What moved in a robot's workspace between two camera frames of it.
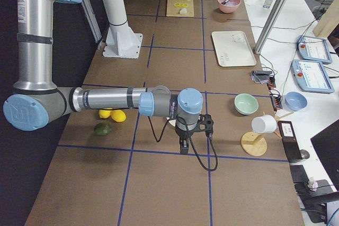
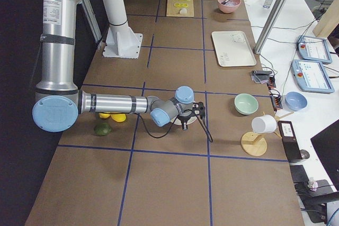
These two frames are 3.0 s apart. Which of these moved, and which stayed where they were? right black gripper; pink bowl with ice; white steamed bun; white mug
Moved: right black gripper
Stayed: white steamed bun; pink bowl with ice; white mug
